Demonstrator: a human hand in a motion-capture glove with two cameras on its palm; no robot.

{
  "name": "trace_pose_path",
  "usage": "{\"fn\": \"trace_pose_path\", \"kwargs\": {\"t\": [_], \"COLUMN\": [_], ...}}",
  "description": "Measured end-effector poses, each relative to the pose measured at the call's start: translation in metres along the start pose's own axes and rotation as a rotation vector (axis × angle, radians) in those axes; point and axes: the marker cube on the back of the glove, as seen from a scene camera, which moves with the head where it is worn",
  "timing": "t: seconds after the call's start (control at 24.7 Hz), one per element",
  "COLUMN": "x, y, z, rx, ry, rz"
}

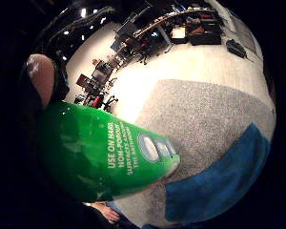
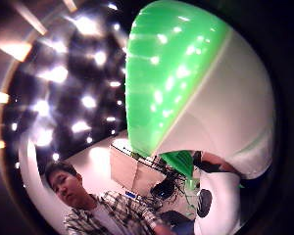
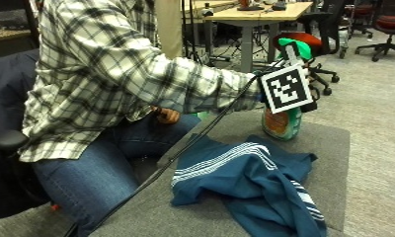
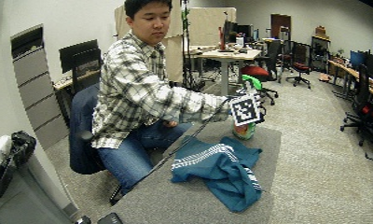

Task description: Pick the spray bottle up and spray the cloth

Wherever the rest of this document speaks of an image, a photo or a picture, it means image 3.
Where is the green spray bottle orange label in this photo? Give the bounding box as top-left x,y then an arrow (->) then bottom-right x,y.
260,37 -> 315,142

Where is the white cube with black markers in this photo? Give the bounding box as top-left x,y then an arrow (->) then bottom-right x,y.
259,62 -> 316,115

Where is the red office chair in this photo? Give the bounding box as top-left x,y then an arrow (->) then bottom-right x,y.
352,0 -> 395,63
271,31 -> 343,97
345,0 -> 376,40

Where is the the person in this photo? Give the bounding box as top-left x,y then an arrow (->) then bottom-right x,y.
18,0 -> 264,237

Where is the blue cloth with white stripes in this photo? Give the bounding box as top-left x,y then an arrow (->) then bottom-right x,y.
168,132 -> 329,237

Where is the black office chair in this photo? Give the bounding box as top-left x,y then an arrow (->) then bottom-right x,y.
295,0 -> 352,60
0,127 -> 54,222

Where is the wooden desk with grey legs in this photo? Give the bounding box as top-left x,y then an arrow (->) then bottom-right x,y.
203,1 -> 316,74

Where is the black object on desk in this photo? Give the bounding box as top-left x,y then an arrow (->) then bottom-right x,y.
269,1 -> 289,12

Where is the dark round object on desk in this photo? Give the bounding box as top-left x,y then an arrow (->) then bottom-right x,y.
236,0 -> 265,12

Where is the dark blue jacket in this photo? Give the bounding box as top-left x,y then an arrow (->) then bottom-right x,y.
0,48 -> 43,139

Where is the black cable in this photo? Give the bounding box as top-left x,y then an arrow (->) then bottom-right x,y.
63,60 -> 287,237

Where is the beige post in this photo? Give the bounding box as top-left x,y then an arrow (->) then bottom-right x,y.
154,0 -> 184,61

